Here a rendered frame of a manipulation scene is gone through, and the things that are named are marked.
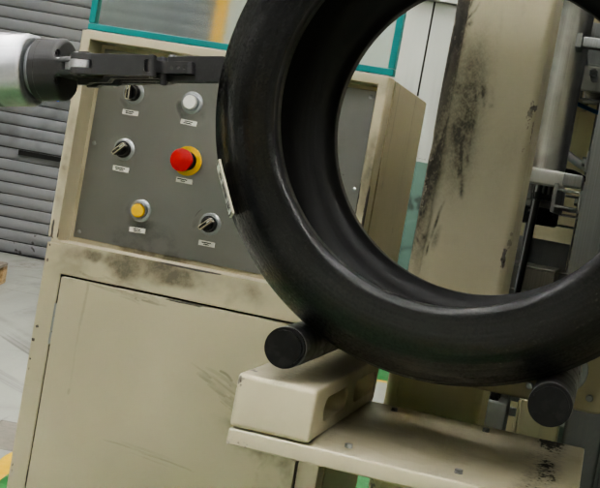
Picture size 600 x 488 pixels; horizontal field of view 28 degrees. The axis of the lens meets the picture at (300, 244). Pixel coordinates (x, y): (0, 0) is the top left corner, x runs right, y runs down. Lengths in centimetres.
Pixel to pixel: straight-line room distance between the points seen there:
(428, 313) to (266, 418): 21
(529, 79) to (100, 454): 100
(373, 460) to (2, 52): 64
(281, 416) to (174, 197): 89
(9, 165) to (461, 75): 937
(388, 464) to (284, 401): 13
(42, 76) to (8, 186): 939
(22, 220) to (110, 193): 868
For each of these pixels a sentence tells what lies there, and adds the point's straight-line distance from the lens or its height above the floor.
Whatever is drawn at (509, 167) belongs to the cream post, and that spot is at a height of 114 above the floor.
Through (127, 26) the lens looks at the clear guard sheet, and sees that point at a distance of 216.
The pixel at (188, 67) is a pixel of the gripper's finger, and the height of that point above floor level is 118.
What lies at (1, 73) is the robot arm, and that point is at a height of 114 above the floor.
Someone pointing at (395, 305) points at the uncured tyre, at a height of 97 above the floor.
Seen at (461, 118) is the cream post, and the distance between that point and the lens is 162.
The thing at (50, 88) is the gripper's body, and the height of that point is 113.
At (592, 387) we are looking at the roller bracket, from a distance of 159.
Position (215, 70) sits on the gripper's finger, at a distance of 142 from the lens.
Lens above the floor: 108
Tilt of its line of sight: 3 degrees down
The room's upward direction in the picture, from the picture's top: 10 degrees clockwise
